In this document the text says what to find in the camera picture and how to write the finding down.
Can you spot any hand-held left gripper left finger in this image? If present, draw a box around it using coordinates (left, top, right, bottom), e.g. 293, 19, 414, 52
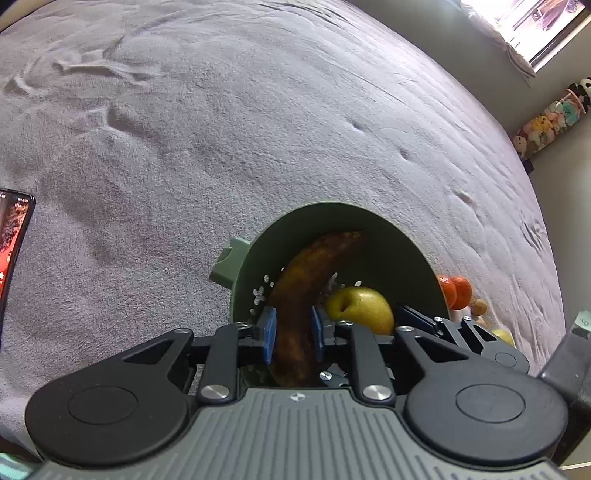
113, 305, 279, 408

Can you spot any black smartphone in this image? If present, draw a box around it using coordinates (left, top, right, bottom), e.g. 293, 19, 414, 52
0, 188, 36, 352

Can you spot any overripe brown banana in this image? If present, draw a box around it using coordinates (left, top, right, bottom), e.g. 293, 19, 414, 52
267, 231, 370, 389

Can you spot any pale cloth on windowsill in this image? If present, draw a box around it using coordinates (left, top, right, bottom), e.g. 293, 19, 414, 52
462, 4, 536, 88

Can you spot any yellow apple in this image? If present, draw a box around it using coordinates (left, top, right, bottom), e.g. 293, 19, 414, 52
324, 286, 395, 335

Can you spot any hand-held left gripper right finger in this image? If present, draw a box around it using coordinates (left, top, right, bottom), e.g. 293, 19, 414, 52
310, 305, 476, 408

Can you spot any orange tangerine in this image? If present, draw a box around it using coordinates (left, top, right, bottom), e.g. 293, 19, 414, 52
450, 276, 474, 310
436, 275, 458, 310

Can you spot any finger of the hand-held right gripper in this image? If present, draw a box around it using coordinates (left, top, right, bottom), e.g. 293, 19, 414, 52
396, 304, 499, 357

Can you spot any panda plush toy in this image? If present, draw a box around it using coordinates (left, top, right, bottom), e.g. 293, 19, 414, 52
567, 79, 591, 114

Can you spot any plush toy holder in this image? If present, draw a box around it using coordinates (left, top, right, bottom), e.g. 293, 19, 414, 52
514, 95, 591, 160

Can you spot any window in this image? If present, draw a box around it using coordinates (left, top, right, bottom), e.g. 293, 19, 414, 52
461, 0, 591, 65

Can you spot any green colander bowl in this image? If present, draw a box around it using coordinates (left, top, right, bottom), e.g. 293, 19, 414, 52
210, 200, 451, 391

